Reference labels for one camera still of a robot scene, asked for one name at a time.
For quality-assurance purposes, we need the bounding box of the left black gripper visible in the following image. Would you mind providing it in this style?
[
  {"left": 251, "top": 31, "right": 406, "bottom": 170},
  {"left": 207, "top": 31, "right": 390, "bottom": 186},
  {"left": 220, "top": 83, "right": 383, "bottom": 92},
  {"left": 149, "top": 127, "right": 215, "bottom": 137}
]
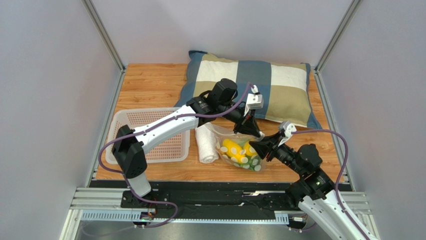
[{"left": 218, "top": 103, "right": 261, "bottom": 139}]

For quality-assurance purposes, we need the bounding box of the clear zip top bag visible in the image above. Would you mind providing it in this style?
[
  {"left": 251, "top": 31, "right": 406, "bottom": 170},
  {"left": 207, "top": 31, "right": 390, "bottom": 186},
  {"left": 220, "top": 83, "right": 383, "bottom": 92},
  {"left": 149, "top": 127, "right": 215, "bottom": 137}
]
[{"left": 197, "top": 123, "right": 264, "bottom": 172}]

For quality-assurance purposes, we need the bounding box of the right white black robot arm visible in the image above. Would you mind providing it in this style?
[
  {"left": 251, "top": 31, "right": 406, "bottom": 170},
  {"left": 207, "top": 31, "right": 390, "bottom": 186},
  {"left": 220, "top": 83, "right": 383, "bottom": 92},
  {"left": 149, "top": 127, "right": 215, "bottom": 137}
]
[{"left": 249, "top": 133, "right": 377, "bottom": 240}]

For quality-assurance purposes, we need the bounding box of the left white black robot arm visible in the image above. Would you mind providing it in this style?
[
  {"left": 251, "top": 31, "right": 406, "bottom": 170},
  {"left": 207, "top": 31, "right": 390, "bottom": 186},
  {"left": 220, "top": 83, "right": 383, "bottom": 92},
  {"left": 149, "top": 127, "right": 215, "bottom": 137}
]
[{"left": 109, "top": 78, "right": 264, "bottom": 201}]

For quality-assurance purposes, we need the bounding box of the yellow fake lemon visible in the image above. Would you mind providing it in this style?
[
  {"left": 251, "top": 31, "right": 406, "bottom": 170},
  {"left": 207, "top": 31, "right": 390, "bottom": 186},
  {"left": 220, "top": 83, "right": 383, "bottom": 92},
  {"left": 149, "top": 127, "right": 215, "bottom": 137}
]
[{"left": 242, "top": 141, "right": 257, "bottom": 158}]

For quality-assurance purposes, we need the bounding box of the green white fake cabbage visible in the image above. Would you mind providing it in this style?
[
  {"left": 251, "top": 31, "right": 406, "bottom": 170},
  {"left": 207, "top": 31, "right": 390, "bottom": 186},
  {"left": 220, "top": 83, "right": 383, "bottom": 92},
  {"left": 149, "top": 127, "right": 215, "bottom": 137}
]
[{"left": 234, "top": 140, "right": 262, "bottom": 172}]

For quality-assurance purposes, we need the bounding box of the yellow fake corn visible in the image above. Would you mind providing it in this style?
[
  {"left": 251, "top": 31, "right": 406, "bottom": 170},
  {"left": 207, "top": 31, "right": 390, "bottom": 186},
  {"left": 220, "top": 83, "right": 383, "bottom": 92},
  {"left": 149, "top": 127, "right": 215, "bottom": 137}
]
[{"left": 219, "top": 138, "right": 245, "bottom": 164}]

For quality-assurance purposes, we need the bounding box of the rolled white towel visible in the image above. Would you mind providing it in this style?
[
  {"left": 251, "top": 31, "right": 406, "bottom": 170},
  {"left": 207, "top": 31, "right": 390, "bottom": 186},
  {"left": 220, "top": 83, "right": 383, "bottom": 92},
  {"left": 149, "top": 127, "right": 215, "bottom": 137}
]
[{"left": 195, "top": 123, "right": 219, "bottom": 164}]

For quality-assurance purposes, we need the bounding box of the checkered blue beige pillow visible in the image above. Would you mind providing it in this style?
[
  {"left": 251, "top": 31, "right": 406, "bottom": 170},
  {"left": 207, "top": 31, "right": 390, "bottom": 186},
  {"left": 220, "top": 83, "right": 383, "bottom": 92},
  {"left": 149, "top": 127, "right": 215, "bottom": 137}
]
[{"left": 175, "top": 50, "right": 322, "bottom": 129}]

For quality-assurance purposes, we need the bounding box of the white perforated plastic basket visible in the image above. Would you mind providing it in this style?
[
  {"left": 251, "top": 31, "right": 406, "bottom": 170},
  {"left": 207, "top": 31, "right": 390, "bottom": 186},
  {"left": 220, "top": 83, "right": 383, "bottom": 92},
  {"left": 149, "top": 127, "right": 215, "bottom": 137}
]
[{"left": 107, "top": 107, "right": 190, "bottom": 164}]

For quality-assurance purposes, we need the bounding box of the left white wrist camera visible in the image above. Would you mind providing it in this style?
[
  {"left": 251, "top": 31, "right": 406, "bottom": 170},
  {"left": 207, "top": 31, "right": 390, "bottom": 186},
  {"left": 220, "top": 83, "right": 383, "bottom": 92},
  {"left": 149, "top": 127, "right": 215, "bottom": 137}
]
[{"left": 244, "top": 83, "right": 264, "bottom": 116}]

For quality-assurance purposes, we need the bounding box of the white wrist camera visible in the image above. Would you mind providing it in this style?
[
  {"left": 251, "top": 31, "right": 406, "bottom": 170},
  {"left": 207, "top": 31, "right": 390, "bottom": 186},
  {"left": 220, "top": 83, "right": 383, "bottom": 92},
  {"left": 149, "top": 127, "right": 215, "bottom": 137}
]
[
  {"left": 278, "top": 120, "right": 297, "bottom": 147},
  {"left": 244, "top": 83, "right": 264, "bottom": 116}
]

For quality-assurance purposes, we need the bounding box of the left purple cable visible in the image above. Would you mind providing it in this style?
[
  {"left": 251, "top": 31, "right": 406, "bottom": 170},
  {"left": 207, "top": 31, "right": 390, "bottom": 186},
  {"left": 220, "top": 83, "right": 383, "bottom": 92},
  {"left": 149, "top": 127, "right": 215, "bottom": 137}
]
[{"left": 98, "top": 82, "right": 257, "bottom": 229}]

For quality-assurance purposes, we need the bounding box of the purple cable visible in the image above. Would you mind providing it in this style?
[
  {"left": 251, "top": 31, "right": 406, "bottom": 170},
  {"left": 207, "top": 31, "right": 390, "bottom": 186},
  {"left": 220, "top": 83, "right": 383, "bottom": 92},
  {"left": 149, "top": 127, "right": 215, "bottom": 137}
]
[
  {"left": 292, "top": 129, "right": 372, "bottom": 240},
  {"left": 98, "top": 82, "right": 257, "bottom": 229}
]

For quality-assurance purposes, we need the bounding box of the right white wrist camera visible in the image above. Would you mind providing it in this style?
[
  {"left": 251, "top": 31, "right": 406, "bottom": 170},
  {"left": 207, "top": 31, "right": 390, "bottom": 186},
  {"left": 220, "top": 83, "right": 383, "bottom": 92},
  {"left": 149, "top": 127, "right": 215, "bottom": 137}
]
[{"left": 278, "top": 120, "right": 297, "bottom": 147}]

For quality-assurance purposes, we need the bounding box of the right aluminium frame post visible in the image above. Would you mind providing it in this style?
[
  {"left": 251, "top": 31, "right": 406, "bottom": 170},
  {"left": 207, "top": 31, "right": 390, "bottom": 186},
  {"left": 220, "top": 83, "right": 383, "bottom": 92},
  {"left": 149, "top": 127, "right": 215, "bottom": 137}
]
[{"left": 313, "top": 0, "right": 364, "bottom": 181}]

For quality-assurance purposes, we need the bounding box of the aluminium frame post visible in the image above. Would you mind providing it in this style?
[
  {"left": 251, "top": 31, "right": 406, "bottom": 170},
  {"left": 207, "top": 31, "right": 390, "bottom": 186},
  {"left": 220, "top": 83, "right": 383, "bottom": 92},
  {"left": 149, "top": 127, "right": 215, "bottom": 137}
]
[
  {"left": 81, "top": 0, "right": 126, "bottom": 73},
  {"left": 313, "top": 0, "right": 364, "bottom": 181}
]

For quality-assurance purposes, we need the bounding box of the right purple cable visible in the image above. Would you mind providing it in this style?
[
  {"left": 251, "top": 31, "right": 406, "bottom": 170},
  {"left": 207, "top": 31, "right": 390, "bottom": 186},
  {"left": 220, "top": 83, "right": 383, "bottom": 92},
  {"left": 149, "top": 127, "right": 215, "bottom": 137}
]
[{"left": 292, "top": 129, "right": 372, "bottom": 240}]

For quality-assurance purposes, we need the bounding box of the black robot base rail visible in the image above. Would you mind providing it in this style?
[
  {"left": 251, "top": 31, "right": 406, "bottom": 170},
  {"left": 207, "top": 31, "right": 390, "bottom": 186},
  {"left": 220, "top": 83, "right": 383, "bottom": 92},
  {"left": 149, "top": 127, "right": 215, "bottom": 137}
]
[{"left": 71, "top": 182, "right": 302, "bottom": 228}]

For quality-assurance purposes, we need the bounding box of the left aluminium frame post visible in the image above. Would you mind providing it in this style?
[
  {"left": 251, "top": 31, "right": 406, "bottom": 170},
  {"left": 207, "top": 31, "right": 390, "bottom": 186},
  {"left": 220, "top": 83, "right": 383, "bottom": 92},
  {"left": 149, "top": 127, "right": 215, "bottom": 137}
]
[{"left": 81, "top": 0, "right": 126, "bottom": 73}]

